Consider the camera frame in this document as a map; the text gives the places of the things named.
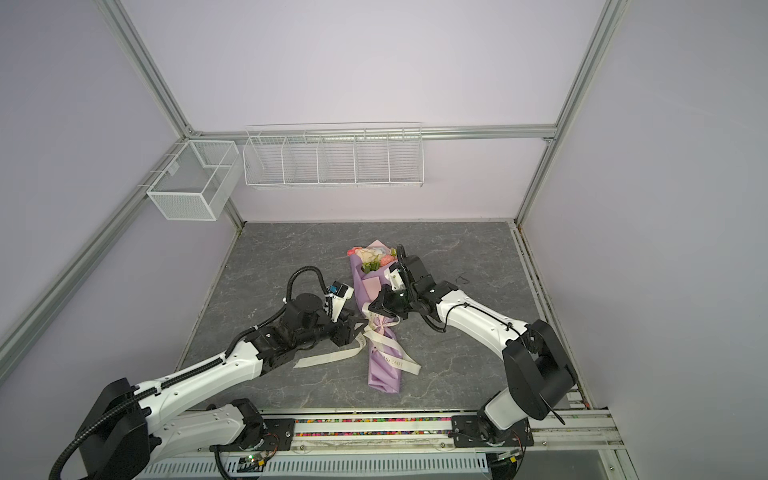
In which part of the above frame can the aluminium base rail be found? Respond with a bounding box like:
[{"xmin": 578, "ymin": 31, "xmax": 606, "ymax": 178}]
[{"xmin": 138, "ymin": 393, "xmax": 638, "ymax": 479}]

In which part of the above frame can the cream rose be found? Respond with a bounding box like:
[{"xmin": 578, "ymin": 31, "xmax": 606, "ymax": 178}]
[{"xmin": 355, "ymin": 248, "xmax": 383, "ymax": 264}]

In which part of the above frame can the pink spray rose stem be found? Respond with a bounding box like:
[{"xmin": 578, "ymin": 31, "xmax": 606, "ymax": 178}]
[{"xmin": 379, "ymin": 248, "xmax": 397, "ymax": 267}]

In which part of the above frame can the long white wire basket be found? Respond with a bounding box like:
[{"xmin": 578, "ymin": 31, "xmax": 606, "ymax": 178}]
[{"xmin": 242, "ymin": 122, "xmax": 425, "ymax": 188}]

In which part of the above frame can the pink purple wrapping paper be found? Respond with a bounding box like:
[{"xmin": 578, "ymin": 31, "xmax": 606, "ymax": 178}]
[{"xmin": 347, "ymin": 241, "xmax": 421, "ymax": 394}]

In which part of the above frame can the aluminium frame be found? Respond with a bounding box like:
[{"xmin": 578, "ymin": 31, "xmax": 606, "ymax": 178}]
[{"xmin": 0, "ymin": 0, "xmax": 631, "ymax": 385}]

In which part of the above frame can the cream printed ribbon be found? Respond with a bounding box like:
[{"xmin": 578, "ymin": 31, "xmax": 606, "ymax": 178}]
[{"xmin": 294, "ymin": 303, "xmax": 421, "ymax": 375}]

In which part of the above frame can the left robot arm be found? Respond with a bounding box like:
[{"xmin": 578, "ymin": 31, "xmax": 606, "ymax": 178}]
[{"xmin": 48, "ymin": 266, "xmax": 366, "ymax": 479}]

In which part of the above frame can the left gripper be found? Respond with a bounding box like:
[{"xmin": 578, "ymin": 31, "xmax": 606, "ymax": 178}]
[{"xmin": 296, "ymin": 308, "xmax": 369, "ymax": 348}]

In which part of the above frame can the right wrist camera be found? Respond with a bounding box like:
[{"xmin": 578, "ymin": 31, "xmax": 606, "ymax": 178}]
[{"xmin": 384, "ymin": 263, "xmax": 405, "ymax": 292}]

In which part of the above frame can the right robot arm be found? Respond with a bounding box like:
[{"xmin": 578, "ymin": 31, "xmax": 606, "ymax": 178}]
[{"xmin": 369, "ymin": 245, "xmax": 578, "ymax": 446}]

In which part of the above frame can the small white mesh basket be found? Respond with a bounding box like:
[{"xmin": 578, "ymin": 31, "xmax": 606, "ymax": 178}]
[{"xmin": 147, "ymin": 140, "xmax": 244, "ymax": 221}]

